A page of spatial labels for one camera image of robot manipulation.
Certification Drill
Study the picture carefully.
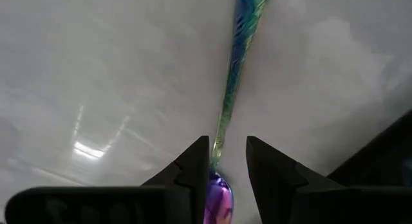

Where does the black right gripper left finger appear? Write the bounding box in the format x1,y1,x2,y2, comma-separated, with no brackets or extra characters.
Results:
5,136,210,224

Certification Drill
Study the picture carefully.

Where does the iridescent rainbow spoon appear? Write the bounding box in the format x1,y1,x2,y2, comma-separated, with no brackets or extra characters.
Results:
203,0,274,224

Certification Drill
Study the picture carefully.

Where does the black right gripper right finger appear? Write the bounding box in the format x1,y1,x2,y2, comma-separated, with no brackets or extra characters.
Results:
246,136,412,224

